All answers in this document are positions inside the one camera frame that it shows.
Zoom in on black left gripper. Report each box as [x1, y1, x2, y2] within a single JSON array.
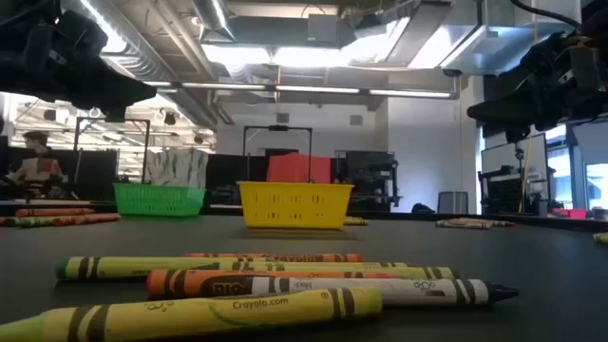
[[28, 9, 158, 124]]

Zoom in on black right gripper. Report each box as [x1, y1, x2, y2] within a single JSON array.
[[466, 23, 608, 144]]

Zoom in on yellow plastic basket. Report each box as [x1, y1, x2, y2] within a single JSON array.
[[237, 180, 354, 231]]

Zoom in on grey framed board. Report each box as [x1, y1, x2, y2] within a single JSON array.
[[480, 132, 548, 178]]

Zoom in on black partition panel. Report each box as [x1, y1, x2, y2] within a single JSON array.
[[78, 149, 119, 200], [206, 154, 267, 191]]

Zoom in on white patterned fabric sheet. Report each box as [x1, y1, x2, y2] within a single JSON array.
[[144, 147, 209, 190]]

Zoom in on person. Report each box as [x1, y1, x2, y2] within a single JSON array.
[[3, 130, 68, 200]]

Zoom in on grey waste bin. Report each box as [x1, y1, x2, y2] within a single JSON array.
[[437, 191, 470, 215]]

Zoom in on green plastic basket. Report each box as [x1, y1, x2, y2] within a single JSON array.
[[112, 182, 207, 219]]

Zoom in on red box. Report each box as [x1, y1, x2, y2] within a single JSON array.
[[551, 207, 588, 219]]

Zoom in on long ceiling light tube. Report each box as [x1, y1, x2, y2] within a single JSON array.
[[275, 85, 361, 94], [182, 82, 267, 91], [369, 88, 451, 99]]

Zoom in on black equipment rack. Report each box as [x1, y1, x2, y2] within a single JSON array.
[[334, 150, 403, 213]]

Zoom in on red fabric panel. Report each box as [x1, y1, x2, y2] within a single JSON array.
[[266, 151, 333, 184]]

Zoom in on black crayon white wrapper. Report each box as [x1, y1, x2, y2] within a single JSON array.
[[246, 275, 521, 307]]

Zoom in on black rectangular frame stand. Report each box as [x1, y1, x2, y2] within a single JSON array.
[[242, 124, 314, 184], [73, 117, 151, 184]]

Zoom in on black wire rack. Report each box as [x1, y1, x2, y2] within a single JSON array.
[[478, 165, 547, 216]]

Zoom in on rectangular silver air duct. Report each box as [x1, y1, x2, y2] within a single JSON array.
[[408, 23, 580, 77]]

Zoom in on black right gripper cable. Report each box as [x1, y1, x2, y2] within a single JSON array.
[[508, 0, 584, 30]]

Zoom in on round silver air duct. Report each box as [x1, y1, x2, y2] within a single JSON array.
[[192, 0, 237, 42]]

